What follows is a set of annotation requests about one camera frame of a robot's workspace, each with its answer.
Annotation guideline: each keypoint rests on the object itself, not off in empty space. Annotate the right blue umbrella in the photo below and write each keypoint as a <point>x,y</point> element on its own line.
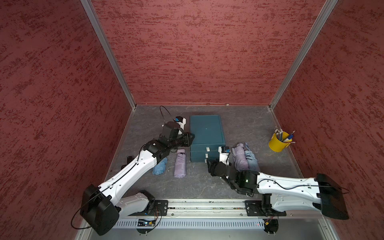
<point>251,159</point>

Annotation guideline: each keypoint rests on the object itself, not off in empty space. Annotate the left blue umbrella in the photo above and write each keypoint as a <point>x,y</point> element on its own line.
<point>160,168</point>

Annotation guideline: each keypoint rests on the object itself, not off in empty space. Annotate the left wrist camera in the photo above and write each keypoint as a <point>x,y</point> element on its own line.
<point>181,121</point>

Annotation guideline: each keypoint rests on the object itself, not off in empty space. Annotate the black wall bracket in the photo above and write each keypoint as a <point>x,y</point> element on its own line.
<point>129,160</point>

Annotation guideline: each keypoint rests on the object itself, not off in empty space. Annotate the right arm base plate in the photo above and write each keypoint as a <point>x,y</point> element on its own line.
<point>258,209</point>

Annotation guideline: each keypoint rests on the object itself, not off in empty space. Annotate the blue umbrella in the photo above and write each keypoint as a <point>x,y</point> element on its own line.
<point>251,159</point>
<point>160,168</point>

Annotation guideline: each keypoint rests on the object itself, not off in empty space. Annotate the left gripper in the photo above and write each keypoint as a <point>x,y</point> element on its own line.
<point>187,141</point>

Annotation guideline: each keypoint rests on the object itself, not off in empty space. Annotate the aluminium rail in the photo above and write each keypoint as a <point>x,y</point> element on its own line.
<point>211,209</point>

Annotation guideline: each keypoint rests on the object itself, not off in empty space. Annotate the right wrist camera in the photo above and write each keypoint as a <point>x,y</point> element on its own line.
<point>224,153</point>

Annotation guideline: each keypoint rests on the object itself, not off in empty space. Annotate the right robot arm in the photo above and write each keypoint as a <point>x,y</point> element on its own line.
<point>281,194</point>

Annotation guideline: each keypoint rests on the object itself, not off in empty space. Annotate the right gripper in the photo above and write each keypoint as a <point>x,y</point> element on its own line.
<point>211,168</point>

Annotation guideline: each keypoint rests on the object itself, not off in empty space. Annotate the purple umbrella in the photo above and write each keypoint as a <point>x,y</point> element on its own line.
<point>180,164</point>
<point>239,157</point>

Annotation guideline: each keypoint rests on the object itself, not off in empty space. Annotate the yellow pen cup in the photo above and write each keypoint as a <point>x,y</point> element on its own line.
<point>277,146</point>

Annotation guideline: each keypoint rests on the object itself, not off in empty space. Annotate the teal drawer cabinet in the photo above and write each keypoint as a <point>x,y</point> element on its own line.
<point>209,136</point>

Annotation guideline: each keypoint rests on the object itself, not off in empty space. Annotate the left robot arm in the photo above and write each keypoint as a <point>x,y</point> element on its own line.
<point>104,205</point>

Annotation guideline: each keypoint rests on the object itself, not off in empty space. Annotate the pens in cup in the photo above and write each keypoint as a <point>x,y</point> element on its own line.
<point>283,136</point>

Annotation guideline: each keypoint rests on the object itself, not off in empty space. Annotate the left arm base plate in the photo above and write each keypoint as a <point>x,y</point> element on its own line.
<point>157,206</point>

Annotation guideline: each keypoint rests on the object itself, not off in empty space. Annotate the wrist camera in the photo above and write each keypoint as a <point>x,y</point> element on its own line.
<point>224,153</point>
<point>181,121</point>

